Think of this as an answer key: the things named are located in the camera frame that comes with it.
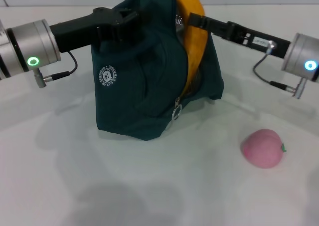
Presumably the dark teal lunch bag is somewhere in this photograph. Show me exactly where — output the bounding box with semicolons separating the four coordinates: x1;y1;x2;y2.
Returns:
91;0;225;142

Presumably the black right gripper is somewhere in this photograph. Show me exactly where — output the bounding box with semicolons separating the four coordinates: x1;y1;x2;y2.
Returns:
188;12;291;59

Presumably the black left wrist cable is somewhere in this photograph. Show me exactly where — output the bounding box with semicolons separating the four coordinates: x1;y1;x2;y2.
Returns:
33;51;78;88

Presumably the yellow banana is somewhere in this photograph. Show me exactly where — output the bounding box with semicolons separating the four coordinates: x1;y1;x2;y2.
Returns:
164;0;209;98

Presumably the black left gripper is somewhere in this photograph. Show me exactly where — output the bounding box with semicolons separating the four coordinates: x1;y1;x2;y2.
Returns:
49;7;139;53

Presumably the pink peach toy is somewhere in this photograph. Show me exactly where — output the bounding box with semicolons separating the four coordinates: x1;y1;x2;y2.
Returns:
240;128;288;170

